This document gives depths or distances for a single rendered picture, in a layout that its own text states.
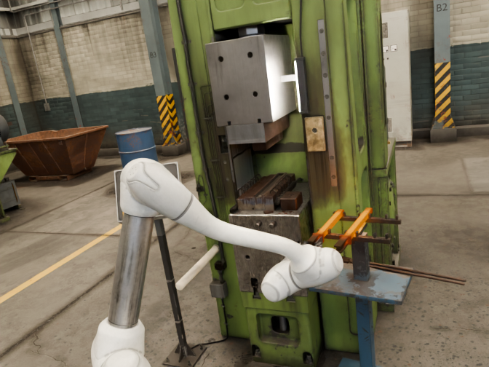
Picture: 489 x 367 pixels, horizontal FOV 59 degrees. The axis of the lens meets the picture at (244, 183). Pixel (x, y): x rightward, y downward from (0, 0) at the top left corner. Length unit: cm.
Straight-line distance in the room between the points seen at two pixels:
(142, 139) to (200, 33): 453
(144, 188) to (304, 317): 140
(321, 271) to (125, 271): 62
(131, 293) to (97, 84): 914
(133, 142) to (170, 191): 551
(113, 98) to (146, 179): 902
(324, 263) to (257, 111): 95
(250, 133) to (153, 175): 98
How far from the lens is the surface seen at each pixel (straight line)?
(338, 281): 204
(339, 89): 213
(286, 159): 261
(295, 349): 251
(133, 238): 141
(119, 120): 1021
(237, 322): 281
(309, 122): 215
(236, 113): 213
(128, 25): 979
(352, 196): 223
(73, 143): 835
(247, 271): 233
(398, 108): 736
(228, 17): 227
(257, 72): 207
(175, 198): 123
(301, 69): 211
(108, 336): 152
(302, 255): 138
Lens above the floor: 165
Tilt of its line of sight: 15 degrees down
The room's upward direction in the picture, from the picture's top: 8 degrees counter-clockwise
